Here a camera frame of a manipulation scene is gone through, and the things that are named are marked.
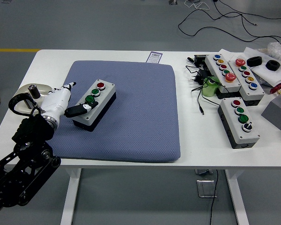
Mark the grey block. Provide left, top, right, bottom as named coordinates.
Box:
left=261, top=91, right=281, bottom=132

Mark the metal floor plate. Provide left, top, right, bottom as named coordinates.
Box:
left=196, top=179, right=218, bottom=199

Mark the black power adapter with cord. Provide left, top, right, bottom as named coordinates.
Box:
left=185, top=65, right=222, bottom=116

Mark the green cylindrical roll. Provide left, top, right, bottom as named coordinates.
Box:
left=202, top=76, right=222, bottom=98

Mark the grey four-button control box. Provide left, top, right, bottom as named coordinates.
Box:
left=217, top=97, right=260, bottom=150
left=71, top=79, right=117, bottom=132

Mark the black cable under table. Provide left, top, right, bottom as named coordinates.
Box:
left=209, top=170, right=219, bottom=225

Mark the white foam sheet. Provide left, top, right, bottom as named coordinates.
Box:
left=244, top=46, right=281, bottom=87

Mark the blue-grey padded mat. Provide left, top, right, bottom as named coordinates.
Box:
left=39, top=60, right=181, bottom=164

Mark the clear plastic bag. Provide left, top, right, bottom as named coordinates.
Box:
left=257, top=42, right=281, bottom=63

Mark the white table leg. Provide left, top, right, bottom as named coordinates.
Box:
left=224, top=170, right=250, bottom=225
left=60, top=168, right=82, bottom=225

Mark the white floor cable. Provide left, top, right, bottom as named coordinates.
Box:
left=184, top=0, right=210, bottom=11

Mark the white paper sheet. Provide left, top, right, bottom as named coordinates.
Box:
left=218, top=48, right=241, bottom=62

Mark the grey five-button control box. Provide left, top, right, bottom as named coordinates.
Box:
left=227, top=58, right=266, bottom=107
left=204, top=54, right=242, bottom=99

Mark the black silver metal cylinder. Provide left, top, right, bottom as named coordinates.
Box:
left=28, top=84, right=41, bottom=99

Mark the small black box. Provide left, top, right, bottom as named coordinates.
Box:
left=193, top=54, right=207, bottom=67

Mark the long black floor cable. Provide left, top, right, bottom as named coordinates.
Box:
left=177, top=4, right=281, bottom=48

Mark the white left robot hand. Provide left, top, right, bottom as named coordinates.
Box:
left=40, top=81, right=99, bottom=122

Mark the purple white label card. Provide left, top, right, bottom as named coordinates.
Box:
left=146, top=51, right=163, bottom=64

